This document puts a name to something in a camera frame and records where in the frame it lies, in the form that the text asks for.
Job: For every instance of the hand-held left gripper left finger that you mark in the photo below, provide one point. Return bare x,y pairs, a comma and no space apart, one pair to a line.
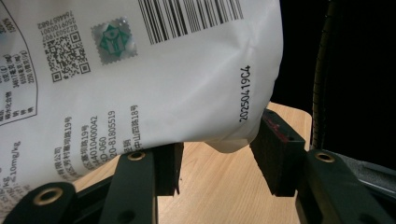
137,186

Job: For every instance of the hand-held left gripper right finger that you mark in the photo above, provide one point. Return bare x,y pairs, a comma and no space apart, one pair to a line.
280,155

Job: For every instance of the white and blue pouch bag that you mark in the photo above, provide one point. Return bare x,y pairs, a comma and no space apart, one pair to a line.
155,77

